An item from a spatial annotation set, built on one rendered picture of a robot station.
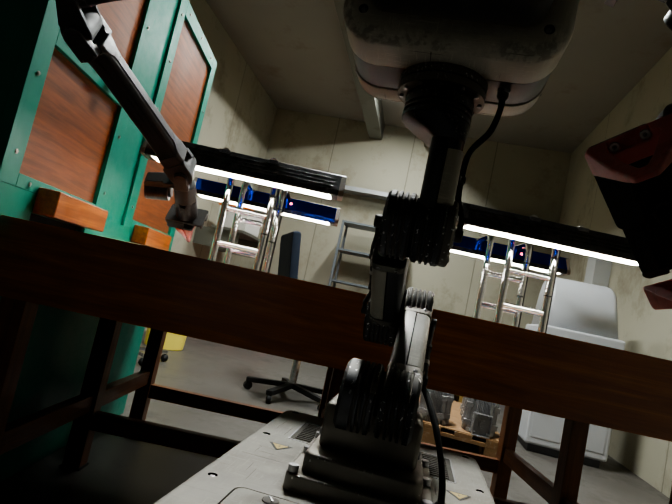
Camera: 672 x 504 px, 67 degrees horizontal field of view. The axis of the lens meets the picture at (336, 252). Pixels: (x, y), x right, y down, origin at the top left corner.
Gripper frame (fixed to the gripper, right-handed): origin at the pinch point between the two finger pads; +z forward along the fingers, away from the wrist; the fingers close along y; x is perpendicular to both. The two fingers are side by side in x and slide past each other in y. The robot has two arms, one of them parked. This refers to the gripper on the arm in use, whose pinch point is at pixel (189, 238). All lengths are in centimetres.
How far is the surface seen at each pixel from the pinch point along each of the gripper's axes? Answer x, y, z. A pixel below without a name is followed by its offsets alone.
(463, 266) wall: -436, -228, 397
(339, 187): -21.7, -39.2, -11.9
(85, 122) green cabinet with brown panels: -23.5, 38.6, -15.6
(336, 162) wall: -555, -18, 347
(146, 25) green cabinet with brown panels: -68, 37, -28
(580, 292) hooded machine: -174, -226, 155
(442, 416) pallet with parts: -57, -123, 165
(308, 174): -24.1, -29.2, -12.6
